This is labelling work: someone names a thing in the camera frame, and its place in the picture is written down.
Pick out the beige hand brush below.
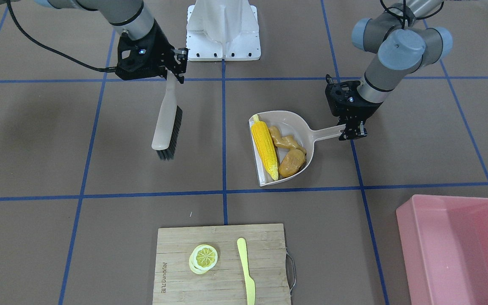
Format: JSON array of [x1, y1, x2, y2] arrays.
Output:
[[151, 73, 183, 161]]

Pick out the bamboo cutting board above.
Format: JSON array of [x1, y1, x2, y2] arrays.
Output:
[[152, 223, 292, 305]]

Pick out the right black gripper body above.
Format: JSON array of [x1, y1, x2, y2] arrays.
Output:
[[115, 21, 189, 84]]

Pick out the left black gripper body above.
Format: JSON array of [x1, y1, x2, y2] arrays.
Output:
[[325, 75, 382, 125]]

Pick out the yellow toy corn cob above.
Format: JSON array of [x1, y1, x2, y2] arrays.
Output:
[[250, 114, 279, 181]]

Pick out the pink plastic bin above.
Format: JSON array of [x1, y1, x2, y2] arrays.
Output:
[[396, 194, 488, 305]]

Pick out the yellow toy lemon slice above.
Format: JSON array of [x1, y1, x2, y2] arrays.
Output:
[[189, 244, 218, 275]]

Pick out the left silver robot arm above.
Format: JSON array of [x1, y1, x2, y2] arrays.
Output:
[[325, 0, 453, 141]]

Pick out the beige plastic dustpan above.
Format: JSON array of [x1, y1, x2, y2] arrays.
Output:
[[248, 111, 346, 187]]

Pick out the yellow plastic toy knife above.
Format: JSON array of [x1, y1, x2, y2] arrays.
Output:
[[237, 237, 256, 305]]

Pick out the tan toy ginger root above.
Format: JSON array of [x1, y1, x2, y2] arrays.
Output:
[[269, 126, 307, 155]]

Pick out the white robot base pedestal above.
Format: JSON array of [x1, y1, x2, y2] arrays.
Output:
[[186, 0, 261, 62]]

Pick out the brown toy potato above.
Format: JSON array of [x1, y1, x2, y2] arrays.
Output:
[[278, 149, 306, 178]]

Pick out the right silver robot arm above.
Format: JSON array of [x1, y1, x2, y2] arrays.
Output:
[[0, 0, 189, 83]]

